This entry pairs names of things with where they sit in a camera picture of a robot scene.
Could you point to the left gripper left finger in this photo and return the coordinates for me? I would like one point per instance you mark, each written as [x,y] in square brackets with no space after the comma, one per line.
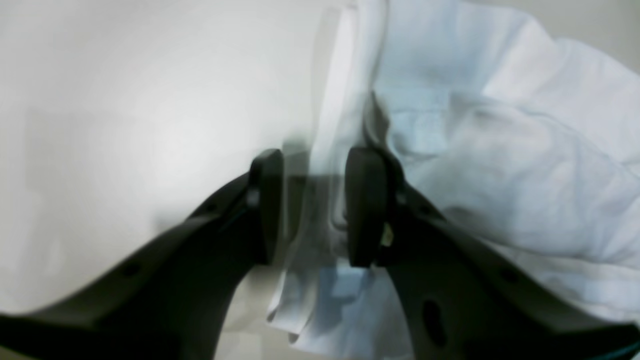
[169,299]

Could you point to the white T-shirt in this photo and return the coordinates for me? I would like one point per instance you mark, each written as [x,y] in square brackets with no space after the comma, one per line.
[528,143]

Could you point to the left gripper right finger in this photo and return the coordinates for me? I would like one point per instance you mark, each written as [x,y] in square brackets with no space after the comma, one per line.
[462,300]

